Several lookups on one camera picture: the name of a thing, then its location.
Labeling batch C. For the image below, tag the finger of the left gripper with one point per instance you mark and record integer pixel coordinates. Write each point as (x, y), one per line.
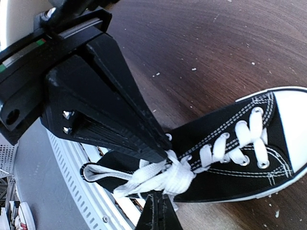
(80, 107)
(108, 61)

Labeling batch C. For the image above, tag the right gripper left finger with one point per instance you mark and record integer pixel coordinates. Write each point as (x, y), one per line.
(149, 219)

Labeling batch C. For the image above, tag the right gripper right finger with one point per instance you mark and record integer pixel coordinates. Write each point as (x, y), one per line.
(168, 219)

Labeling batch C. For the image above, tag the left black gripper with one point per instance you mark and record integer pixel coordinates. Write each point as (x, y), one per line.
(22, 87)

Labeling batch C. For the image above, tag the black white canvas sneaker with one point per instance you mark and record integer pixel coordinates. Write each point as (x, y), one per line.
(250, 149)

